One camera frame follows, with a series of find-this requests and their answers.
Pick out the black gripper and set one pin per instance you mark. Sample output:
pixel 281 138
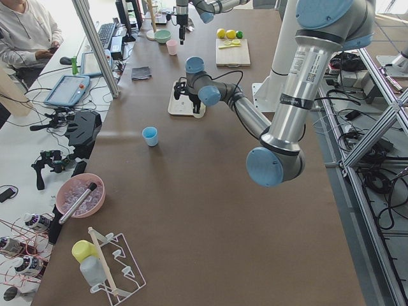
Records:
pixel 182 20
pixel 193 96

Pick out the cream white plastic cup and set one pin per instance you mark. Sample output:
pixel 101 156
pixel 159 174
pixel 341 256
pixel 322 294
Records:
pixel 201 113

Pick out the pink plastic cup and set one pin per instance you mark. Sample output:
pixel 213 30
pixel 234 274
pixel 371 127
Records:
pixel 172 46

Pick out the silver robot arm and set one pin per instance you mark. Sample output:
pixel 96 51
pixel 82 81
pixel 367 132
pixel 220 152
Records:
pixel 321 29
pixel 206 10

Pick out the cream rabbit serving tray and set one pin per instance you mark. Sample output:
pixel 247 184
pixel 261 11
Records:
pixel 180 107

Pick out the green plastic bowl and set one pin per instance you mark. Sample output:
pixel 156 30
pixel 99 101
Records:
pixel 162 36

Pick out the wooden cup rack stand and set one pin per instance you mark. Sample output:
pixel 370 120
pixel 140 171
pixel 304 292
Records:
pixel 151 33

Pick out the whole yellow lemon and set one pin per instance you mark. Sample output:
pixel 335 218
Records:
pixel 221 33
pixel 230 34

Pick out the yellow plastic knife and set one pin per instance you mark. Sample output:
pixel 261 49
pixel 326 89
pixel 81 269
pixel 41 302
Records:
pixel 220 47

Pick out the blue plastic cup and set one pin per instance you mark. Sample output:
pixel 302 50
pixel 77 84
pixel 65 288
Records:
pixel 150 135

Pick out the black monitor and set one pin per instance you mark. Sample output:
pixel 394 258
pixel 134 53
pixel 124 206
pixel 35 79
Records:
pixel 130 18

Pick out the grey folded cloth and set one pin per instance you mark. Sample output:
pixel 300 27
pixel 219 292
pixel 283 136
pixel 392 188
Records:
pixel 140 73

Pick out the green lime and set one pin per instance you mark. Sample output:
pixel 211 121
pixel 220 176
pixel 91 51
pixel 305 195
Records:
pixel 239 34

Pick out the wooden cutting board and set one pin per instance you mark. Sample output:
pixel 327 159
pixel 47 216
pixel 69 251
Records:
pixel 232 57

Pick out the blue teach pendant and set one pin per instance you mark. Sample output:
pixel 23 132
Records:
pixel 89 65
pixel 68 91

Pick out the metal muddler black tip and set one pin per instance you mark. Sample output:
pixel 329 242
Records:
pixel 92 186

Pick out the pink bowl with ice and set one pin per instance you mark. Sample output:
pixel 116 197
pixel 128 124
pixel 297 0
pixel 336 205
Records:
pixel 74 188

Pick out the seated person white shirt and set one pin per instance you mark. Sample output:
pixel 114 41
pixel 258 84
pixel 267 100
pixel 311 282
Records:
pixel 29 38

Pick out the yellow upturned cup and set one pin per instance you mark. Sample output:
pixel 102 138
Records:
pixel 83 249

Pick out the grey upturned cup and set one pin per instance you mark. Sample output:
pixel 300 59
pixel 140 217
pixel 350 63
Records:
pixel 92 271

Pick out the white wire cup rack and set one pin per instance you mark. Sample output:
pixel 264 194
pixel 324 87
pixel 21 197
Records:
pixel 124 277

